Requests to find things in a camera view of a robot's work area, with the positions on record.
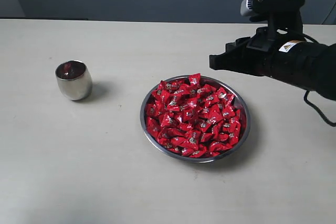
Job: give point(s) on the stainless steel plate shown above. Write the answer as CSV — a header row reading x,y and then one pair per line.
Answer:
x,y
196,124

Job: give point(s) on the stainless steel cup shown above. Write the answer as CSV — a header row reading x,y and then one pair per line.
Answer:
x,y
78,88

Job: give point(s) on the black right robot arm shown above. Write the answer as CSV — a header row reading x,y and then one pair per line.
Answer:
x,y
288,58

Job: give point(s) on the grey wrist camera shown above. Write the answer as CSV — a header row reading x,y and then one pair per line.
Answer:
x,y
257,7

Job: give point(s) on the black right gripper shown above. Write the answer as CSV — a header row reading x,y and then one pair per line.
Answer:
x,y
249,55

